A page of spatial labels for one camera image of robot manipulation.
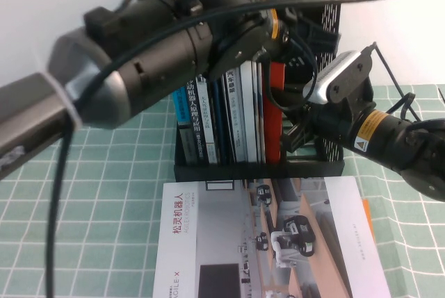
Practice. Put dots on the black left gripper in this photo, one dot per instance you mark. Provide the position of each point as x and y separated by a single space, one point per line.
309 44

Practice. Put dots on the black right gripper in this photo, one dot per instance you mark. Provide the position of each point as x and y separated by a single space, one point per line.
333 122

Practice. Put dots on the white orange logistics brochure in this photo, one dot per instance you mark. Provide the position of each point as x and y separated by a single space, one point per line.
273 121

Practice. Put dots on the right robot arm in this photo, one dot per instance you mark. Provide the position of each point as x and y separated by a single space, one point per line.
417 152

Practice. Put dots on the black plastic book holder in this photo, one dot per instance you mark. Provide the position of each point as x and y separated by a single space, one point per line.
260 172

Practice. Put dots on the dark blue thin book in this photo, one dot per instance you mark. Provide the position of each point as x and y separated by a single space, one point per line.
219 121

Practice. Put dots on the grey spine thin book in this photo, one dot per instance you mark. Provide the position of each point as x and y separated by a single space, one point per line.
206 117

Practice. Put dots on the orange book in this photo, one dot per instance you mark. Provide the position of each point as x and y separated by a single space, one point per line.
368 218

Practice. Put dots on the blue spine book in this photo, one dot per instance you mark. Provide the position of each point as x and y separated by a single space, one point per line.
180 110

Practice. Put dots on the white glossy magazine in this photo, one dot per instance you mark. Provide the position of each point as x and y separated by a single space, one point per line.
260 114

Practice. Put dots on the grey white robot brochure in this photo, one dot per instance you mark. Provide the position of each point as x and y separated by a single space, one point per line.
222 235

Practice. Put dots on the green checked tablecloth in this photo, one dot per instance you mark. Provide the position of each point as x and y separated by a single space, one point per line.
104 190

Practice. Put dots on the white zip tie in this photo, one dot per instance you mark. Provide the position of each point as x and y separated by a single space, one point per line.
69 110

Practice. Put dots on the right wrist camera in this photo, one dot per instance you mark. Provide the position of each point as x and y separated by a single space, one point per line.
344 68

